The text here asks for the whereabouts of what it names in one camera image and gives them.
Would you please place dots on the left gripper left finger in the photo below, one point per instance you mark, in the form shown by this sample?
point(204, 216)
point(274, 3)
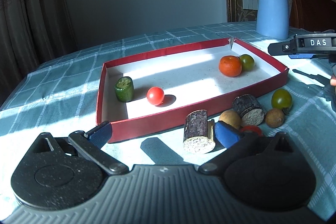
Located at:
point(88, 145)

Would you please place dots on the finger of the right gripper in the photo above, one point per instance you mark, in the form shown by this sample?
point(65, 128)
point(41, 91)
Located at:
point(302, 56)
point(282, 48)

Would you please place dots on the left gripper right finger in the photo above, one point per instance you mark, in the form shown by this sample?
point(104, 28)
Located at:
point(238, 144)

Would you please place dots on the red cherry tomato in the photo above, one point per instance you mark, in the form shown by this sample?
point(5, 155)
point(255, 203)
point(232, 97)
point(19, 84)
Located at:
point(252, 128)
point(155, 96)

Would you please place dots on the brown longan fruit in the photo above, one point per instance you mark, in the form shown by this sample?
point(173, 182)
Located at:
point(275, 118)
point(232, 118)

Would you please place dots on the dark sugarcane piece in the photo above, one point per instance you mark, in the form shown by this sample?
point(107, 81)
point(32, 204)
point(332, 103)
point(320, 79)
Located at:
point(198, 136)
point(249, 109)

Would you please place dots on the green tomato with stem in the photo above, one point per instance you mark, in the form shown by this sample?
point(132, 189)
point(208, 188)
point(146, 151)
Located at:
point(281, 99)

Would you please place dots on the green cucumber piece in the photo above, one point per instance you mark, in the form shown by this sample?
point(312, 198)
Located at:
point(124, 89)

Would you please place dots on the person's hand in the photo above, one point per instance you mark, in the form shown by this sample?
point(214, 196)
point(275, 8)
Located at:
point(333, 80)

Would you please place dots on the blue electric kettle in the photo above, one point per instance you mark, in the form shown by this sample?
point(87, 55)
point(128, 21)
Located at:
point(273, 18)

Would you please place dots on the brown wooden chair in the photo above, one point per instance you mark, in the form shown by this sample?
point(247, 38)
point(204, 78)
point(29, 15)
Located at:
point(313, 15)

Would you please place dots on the green tomato by tangerine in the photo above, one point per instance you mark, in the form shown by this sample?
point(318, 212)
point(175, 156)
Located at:
point(247, 62)

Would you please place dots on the orange tangerine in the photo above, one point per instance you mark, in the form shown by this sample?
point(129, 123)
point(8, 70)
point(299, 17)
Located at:
point(230, 66)

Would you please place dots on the red cardboard tray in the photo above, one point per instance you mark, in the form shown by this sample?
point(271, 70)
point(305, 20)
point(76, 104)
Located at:
point(191, 80)

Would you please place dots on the dark patterned curtain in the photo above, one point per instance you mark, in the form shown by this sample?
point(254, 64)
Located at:
point(32, 32)

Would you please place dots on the white wall switch panel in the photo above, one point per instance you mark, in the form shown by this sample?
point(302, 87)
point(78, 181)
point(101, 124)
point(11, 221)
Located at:
point(250, 4)

